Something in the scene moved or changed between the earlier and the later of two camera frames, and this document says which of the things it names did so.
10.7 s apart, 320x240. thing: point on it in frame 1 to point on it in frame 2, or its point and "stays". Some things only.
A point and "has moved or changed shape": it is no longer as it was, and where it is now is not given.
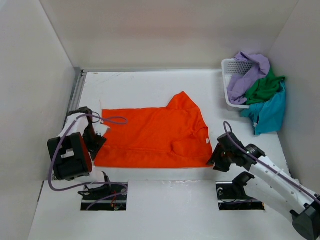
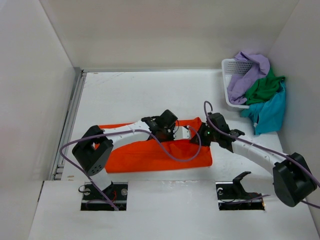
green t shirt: (264, 88) stays
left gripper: (97, 141) to (164, 135)
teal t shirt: (268, 117) stays
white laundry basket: (231, 68) stays
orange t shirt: (173, 136) has moved or changed shape
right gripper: (220, 157) to (200, 135)
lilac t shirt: (238, 88) stays
